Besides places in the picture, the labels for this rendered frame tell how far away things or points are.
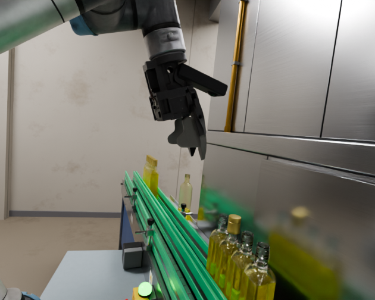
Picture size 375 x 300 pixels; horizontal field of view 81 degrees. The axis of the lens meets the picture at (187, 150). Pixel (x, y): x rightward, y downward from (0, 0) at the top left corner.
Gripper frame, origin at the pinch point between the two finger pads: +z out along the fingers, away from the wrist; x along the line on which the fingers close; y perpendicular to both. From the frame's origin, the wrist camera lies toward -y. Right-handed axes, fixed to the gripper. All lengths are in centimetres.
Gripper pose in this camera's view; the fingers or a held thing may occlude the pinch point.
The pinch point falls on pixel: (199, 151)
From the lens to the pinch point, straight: 47.9
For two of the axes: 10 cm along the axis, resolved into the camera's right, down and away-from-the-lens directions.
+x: 3.6, 1.2, -9.3
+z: 2.2, 9.5, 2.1
